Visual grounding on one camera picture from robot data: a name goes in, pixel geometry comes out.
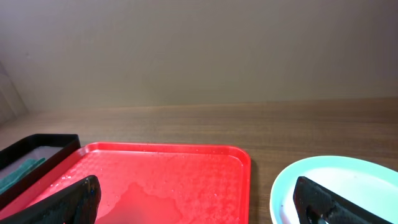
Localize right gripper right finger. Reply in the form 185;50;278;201
293;176;389;224

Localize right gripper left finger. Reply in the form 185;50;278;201
1;175;101;224

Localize light blue plate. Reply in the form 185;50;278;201
269;156;397;223

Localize green yellow sponge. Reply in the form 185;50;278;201
1;157;46;194

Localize black rectangular tray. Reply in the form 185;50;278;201
1;134;81;209

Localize red plastic tray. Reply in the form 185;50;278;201
1;142;251;224

